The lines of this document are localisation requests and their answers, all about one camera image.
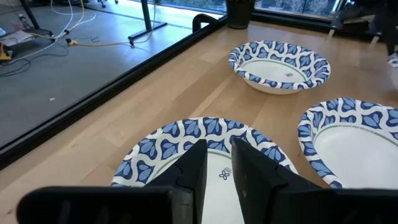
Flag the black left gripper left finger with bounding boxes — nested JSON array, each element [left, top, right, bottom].
[[17, 139, 208, 224]]

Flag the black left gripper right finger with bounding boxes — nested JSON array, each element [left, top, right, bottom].
[[231, 138, 398, 224]]

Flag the blue white patterned paper bowl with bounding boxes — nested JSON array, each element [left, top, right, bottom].
[[297, 97, 398, 190], [110, 116, 299, 224], [228, 40, 331, 95]]

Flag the small potted green plant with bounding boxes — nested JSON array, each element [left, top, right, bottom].
[[225, 0, 257, 30]]

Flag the black T-shaped desk leg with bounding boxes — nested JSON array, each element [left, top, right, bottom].
[[127, 0, 168, 46]]

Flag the yellow hand tool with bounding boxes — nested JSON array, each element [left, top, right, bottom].
[[0, 42, 13, 62]]

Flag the white paper sheets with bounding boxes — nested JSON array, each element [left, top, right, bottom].
[[0, 30, 34, 47]]

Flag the black slanted floor stand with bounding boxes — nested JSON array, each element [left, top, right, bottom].
[[20, 0, 55, 38]]

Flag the black aluminium table frame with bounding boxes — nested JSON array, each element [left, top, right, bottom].
[[0, 12, 398, 171]]

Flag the yellow power cable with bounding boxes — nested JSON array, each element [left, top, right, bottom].
[[29, 0, 158, 47]]

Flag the black curved frame bracket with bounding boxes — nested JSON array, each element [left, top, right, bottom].
[[192, 13, 219, 34]]

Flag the black floor cable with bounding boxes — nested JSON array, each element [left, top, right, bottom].
[[0, 46, 71, 78]]

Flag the white floor cable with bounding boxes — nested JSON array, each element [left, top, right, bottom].
[[7, 0, 97, 65]]

